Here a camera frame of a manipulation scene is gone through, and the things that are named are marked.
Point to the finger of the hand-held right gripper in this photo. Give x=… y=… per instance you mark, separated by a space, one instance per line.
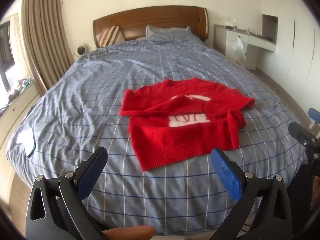
x=315 y=113

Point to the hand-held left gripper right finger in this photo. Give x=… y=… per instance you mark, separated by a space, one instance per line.
x=227 y=177

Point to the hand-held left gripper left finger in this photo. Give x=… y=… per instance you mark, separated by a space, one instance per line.
x=91 y=177

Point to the red knitted sweater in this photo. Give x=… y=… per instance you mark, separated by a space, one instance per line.
x=180 y=135

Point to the clothes on window sill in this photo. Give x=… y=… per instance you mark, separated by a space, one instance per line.
x=21 y=86

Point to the black smartphone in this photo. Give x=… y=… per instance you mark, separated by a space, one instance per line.
x=31 y=148

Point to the white wardrobe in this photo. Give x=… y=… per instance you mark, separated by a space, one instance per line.
x=297 y=42

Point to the white card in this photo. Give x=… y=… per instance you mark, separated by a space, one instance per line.
x=25 y=137

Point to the bed with blue checked duvet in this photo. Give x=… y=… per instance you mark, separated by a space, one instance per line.
x=87 y=92

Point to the white desk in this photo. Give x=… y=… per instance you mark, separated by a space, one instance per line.
x=252 y=41

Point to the white window cabinet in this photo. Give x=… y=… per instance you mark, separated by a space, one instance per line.
x=17 y=115

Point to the clear plastic bag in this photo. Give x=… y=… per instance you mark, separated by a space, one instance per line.
x=238 y=52

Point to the small plastic bottle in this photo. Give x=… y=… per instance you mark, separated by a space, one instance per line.
x=234 y=25

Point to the white round fan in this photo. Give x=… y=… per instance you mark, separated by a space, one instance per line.
x=81 y=52

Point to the striped pillow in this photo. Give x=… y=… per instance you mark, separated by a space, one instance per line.
x=110 y=37

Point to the window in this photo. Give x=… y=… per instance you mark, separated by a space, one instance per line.
x=6 y=55

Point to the beige curtain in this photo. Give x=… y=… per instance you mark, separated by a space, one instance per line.
x=45 y=35

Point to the wooden headboard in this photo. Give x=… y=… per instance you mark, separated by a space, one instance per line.
x=155 y=17

